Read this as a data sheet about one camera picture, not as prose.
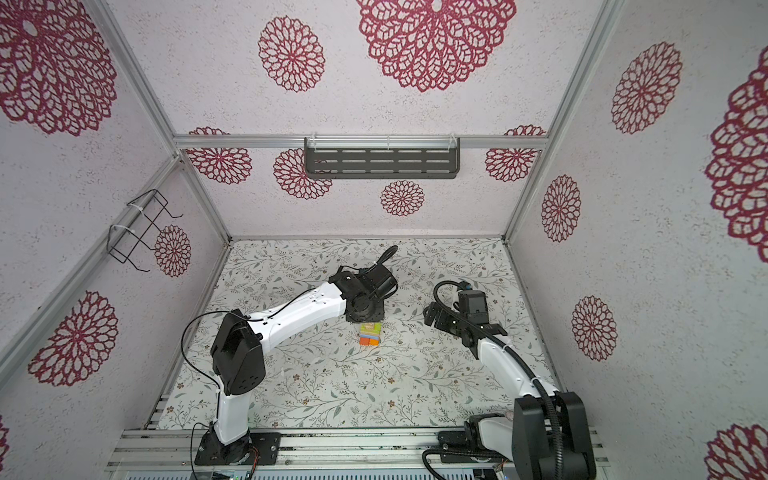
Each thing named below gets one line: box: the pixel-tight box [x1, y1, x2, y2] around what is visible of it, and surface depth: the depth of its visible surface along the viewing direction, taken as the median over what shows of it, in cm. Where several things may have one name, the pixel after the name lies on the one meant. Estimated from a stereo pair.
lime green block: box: [360, 322, 383, 335], surface depth 91 cm
